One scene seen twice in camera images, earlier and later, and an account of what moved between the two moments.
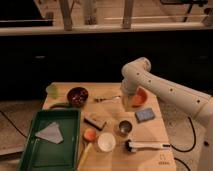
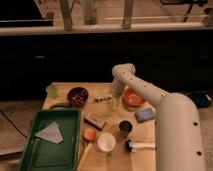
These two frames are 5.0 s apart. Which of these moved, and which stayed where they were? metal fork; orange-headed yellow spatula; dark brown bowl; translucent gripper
Moved: translucent gripper
Stayed: dark brown bowl; metal fork; orange-headed yellow spatula
